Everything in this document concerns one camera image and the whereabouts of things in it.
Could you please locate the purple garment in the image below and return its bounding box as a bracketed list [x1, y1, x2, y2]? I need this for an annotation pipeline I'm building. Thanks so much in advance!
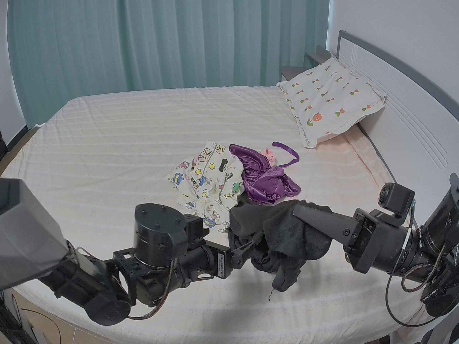
[229, 141, 302, 205]

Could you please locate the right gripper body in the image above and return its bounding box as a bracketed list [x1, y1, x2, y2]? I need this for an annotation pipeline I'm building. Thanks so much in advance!
[345, 209, 410, 276]

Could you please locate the bed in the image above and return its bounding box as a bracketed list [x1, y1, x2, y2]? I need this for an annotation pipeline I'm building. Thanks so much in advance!
[0, 31, 459, 344]

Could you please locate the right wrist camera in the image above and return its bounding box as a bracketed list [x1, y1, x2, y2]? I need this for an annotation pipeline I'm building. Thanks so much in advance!
[369, 183, 416, 228]

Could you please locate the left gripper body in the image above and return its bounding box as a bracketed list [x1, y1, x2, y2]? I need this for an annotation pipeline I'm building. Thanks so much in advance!
[179, 244, 234, 287]

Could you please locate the black cable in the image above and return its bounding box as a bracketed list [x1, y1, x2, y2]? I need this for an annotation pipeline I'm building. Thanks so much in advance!
[385, 273, 431, 327]

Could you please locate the white printed pyjama top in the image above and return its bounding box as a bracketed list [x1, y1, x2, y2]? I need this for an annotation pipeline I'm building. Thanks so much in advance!
[167, 140, 246, 234]

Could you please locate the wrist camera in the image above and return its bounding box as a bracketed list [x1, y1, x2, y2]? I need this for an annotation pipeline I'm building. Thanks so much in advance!
[369, 183, 416, 228]
[183, 215, 210, 244]

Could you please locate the grey bedside table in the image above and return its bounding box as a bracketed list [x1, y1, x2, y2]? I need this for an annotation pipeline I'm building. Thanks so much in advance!
[281, 45, 332, 83]

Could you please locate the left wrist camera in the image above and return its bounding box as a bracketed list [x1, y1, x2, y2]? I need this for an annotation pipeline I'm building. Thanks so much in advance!
[183, 215, 210, 244]

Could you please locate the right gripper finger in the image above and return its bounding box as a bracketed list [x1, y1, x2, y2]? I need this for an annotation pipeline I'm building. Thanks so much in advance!
[292, 204, 363, 253]

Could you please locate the white printed pillow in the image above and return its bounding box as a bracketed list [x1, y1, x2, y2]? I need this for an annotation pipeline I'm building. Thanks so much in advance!
[276, 58, 388, 149]

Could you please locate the black T-shirt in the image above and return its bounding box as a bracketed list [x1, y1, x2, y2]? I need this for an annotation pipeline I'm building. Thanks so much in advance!
[228, 192, 334, 300]

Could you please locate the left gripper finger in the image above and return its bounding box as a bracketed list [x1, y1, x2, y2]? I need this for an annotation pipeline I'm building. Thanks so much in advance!
[232, 241, 260, 267]

